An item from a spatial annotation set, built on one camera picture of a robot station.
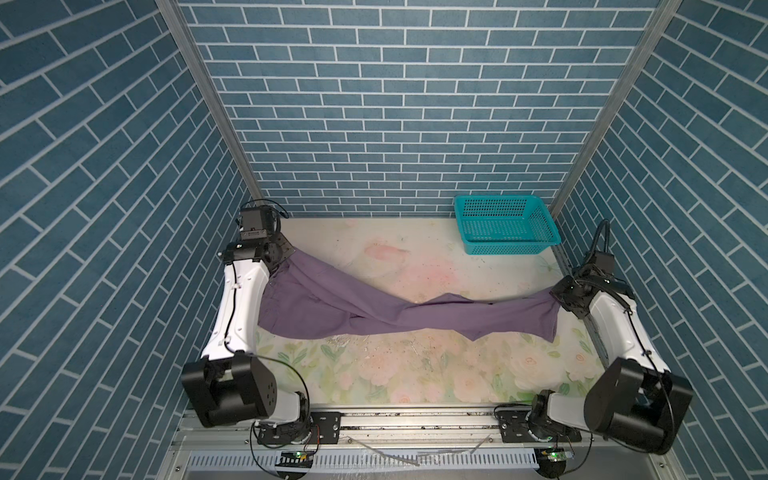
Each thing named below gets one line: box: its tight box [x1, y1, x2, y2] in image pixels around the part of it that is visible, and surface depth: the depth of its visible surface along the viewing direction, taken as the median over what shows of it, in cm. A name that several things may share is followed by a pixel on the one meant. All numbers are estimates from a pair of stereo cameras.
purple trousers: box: [258, 248, 561, 342], surface depth 90 cm
